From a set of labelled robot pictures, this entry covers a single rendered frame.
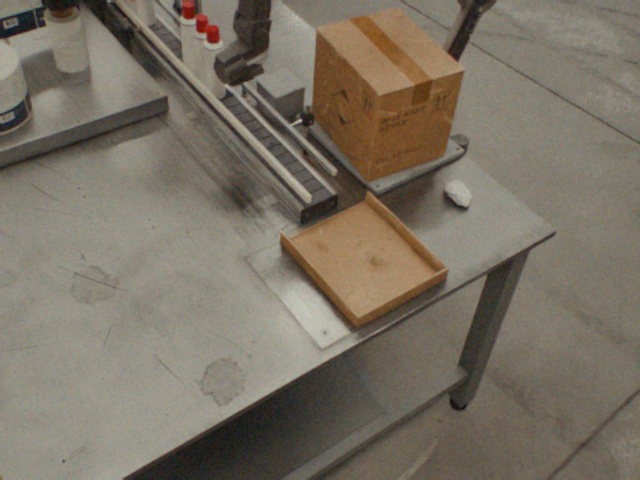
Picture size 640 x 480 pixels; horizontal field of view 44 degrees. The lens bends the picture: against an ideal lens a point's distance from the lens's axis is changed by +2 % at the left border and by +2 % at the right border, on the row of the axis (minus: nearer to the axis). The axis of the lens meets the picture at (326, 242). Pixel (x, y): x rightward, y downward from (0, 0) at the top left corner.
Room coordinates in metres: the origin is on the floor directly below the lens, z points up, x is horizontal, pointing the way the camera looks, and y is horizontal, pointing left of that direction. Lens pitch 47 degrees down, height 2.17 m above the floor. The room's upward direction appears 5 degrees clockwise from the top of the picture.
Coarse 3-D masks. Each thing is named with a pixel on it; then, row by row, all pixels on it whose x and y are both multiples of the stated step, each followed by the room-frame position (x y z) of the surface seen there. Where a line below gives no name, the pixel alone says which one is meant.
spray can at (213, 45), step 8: (208, 32) 1.69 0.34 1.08; (216, 32) 1.69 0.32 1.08; (208, 40) 1.69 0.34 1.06; (216, 40) 1.69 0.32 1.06; (208, 48) 1.68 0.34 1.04; (216, 48) 1.68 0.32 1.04; (208, 56) 1.68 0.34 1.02; (208, 64) 1.68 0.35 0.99; (208, 72) 1.68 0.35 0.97; (208, 80) 1.68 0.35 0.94; (216, 80) 1.68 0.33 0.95; (208, 88) 1.68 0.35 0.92; (216, 88) 1.68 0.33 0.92; (224, 88) 1.70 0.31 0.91; (216, 96) 1.68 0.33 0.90; (224, 96) 1.69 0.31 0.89
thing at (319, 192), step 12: (120, 12) 2.05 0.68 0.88; (132, 24) 2.00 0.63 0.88; (156, 24) 2.01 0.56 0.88; (144, 36) 1.94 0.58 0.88; (168, 36) 1.96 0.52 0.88; (156, 48) 1.89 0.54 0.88; (168, 48) 1.89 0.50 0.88; (180, 48) 1.90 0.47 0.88; (168, 60) 1.84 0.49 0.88; (180, 60) 1.85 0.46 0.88; (180, 72) 1.79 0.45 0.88; (192, 84) 1.74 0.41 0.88; (204, 96) 1.69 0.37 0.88; (228, 96) 1.70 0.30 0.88; (228, 108) 1.65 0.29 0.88; (240, 108) 1.66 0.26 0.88; (240, 120) 1.61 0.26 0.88; (252, 120) 1.61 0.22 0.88; (252, 132) 1.56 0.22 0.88; (264, 132) 1.57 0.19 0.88; (264, 144) 1.52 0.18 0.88; (276, 144) 1.53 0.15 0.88; (276, 156) 1.48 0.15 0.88; (288, 156) 1.48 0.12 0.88; (288, 168) 1.44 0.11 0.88; (300, 168) 1.44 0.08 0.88; (300, 180) 1.40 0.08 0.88; (312, 180) 1.40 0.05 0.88; (312, 192) 1.36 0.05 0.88; (324, 192) 1.36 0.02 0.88; (312, 204) 1.32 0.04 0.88
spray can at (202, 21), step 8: (200, 16) 1.75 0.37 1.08; (200, 24) 1.73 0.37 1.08; (208, 24) 1.74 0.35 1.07; (192, 32) 1.74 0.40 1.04; (200, 32) 1.73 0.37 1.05; (200, 40) 1.72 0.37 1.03; (200, 48) 1.72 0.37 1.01; (200, 56) 1.72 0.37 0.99; (200, 64) 1.72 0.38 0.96; (200, 72) 1.72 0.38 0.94; (200, 80) 1.72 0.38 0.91
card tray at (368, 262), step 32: (320, 224) 1.30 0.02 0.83; (352, 224) 1.31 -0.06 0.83; (384, 224) 1.32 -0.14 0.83; (320, 256) 1.20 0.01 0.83; (352, 256) 1.21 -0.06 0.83; (384, 256) 1.22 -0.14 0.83; (416, 256) 1.23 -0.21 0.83; (320, 288) 1.10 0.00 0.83; (352, 288) 1.11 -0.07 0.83; (384, 288) 1.12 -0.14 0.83; (416, 288) 1.11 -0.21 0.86; (352, 320) 1.01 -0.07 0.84
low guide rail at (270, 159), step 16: (128, 16) 2.01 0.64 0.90; (144, 32) 1.93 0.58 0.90; (160, 48) 1.86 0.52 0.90; (176, 64) 1.79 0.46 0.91; (192, 80) 1.72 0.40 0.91; (208, 96) 1.65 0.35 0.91; (224, 112) 1.59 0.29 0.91; (240, 128) 1.53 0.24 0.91; (256, 144) 1.48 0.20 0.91; (272, 160) 1.42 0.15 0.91; (288, 176) 1.37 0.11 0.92; (304, 192) 1.32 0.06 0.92
